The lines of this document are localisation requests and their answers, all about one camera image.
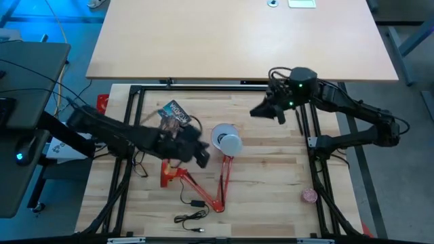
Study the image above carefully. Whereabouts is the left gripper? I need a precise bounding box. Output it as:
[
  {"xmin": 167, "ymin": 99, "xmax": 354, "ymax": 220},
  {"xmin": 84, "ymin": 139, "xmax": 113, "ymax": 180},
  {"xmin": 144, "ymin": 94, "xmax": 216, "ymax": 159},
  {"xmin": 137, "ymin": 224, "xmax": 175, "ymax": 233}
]
[{"xmin": 159, "ymin": 125, "xmax": 211, "ymax": 169}]

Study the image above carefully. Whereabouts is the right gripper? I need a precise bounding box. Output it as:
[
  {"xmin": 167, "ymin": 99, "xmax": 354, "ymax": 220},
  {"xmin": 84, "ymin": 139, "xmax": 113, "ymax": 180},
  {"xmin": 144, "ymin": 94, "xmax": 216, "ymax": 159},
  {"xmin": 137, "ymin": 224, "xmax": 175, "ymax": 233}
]
[{"xmin": 250, "ymin": 79, "xmax": 296, "ymax": 125}]

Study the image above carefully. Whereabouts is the white reflector lightbulb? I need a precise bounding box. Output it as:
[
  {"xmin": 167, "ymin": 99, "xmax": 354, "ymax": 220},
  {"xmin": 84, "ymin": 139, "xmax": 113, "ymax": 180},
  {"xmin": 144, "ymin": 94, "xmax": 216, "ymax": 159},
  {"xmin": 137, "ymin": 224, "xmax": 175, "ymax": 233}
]
[{"xmin": 219, "ymin": 134, "xmax": 243, "ymax": 157}]

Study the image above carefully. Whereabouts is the red articulated desk lamp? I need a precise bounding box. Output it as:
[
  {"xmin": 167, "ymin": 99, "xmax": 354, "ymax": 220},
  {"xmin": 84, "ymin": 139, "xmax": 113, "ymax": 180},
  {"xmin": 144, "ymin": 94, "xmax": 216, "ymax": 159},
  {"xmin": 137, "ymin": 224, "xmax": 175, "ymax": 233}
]
[{"xmin": 160, "ymin": 123, "xmax": 243, "ymax": 214}]

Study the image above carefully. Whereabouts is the black pen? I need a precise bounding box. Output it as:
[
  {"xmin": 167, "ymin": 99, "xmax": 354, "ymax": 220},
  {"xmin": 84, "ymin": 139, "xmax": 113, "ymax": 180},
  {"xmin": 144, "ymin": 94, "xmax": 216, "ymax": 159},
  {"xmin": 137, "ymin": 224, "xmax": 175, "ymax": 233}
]
[{"xmin": 295, "ymin": 108, "xmax": 304, "ymax": 136}]

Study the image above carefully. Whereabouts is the small printed packet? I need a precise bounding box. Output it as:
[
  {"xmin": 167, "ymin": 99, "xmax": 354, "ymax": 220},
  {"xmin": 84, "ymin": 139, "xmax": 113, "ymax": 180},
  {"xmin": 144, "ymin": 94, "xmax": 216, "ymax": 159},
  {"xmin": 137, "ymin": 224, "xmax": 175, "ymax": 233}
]
[{"xmin": 149, "ymin": 100, "xmax": 194, "ymax": 135}]

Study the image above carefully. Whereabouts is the large light wood table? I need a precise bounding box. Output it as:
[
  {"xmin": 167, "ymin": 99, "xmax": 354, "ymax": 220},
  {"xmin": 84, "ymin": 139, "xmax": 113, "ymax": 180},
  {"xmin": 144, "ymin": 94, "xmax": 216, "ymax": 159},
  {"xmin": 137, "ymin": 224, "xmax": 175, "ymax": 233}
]
[{"xmin": 86, "ymin": 0, "xmax": 399, "ymax": 83}]

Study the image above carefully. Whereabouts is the pink speckled tape roll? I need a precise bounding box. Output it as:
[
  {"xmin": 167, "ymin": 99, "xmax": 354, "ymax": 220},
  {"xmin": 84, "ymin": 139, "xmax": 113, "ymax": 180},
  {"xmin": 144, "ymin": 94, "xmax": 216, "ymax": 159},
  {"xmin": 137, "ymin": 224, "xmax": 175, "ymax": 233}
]
[{"xmin": 301, "ymin": 188, "xmax": 319, "ymax": 205}]

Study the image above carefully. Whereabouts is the white rectangular pad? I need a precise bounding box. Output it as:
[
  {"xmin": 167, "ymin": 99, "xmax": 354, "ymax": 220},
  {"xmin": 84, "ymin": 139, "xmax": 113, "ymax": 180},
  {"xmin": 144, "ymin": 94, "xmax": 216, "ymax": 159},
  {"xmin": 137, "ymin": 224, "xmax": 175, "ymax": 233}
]
[{"xmin": 288, "ymin": 0, "xmax": 317, "ymax": 9}]

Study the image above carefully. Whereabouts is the grey metal table leg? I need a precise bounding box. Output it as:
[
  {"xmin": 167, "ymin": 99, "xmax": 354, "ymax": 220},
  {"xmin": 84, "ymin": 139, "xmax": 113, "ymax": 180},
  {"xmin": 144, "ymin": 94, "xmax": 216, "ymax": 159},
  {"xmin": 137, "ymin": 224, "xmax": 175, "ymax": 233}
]
[{"xmin": 386, "ymin": 18, "xmax": 434, "ymax": 87}]

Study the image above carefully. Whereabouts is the black computer mouse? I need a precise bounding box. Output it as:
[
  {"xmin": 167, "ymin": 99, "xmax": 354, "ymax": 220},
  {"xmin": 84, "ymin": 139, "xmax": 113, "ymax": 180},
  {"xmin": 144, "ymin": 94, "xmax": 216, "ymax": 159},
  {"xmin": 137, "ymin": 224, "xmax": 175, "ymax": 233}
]
[{"xmin": 15, "ymin": 135, "xmax": 37, "ymax": 167}]

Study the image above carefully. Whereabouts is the dark grey desk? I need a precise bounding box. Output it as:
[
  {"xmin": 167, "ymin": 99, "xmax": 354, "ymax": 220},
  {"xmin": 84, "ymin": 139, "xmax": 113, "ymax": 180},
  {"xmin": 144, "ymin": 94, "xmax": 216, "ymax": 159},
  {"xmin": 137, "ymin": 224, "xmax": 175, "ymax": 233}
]
[{"xmin": 0, "ymin": 42, "xmax": 71, "ymax": 218}]

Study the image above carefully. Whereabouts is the black keyboard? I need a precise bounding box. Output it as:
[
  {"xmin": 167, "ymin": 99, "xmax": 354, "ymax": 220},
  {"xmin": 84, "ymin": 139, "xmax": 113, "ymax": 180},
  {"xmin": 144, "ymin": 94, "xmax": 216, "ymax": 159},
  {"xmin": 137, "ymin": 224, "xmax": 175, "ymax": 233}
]
[{"xmin": 0, "ymin": 97, "xmax": 17, "ymax": 128}]

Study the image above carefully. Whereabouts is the black lamp power cord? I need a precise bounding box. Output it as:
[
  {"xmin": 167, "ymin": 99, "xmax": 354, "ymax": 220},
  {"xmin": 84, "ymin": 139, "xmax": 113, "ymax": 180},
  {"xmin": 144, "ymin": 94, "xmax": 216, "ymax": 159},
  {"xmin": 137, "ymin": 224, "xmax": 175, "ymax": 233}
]
[{"xmin": 174, "ymin": 179, "xmax": 210, "ymax": 233}]

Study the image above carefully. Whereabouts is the black aluminium rig frame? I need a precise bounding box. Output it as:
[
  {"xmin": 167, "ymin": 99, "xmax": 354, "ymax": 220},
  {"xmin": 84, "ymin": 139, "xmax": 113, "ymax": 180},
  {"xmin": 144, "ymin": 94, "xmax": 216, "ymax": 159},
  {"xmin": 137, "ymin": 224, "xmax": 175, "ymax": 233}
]
[{"xmin": 75, "ymin": 78, "xmax": 366, "ymax": 238}]

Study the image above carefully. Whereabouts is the thin black cable loop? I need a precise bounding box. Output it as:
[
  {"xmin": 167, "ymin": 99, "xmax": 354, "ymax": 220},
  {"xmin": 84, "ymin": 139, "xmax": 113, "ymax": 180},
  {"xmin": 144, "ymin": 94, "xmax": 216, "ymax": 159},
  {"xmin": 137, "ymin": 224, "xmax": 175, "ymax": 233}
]
[{"xmin": 132, "ymin": 150, "xmax": 149, "ymax": 178}]

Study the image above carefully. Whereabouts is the silver metal bracket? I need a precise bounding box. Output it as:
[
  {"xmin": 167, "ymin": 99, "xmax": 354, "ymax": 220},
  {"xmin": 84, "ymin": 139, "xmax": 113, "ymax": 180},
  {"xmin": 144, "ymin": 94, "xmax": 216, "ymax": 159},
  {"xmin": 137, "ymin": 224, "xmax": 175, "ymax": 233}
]
[
  {"xmin": 107, "ymin": 237, "xmax": 146, "ymax": 244},
  {"xmin": 296, "ymin": 238, "xmax": 335, "ymax": 244}
]

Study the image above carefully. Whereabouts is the yellow cable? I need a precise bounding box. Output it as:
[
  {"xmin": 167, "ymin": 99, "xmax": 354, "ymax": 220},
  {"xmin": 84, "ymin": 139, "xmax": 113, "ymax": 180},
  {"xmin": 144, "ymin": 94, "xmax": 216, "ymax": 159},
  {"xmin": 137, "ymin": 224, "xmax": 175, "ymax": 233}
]
[{"xmin": 43, "ymin": 0, "xmax": 68, "ymax": 116}]

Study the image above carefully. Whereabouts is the black desk cable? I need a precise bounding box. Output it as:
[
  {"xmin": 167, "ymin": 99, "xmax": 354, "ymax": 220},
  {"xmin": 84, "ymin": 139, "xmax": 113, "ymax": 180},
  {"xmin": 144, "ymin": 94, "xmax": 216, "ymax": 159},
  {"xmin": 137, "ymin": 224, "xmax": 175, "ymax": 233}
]
[
  {"xmin": 0, "ymin": 59, "xmax": 85, "ymax": 106},
  {"xmin": 0, "ymin": 87, "xmax": 74, "ymax": 102}
]

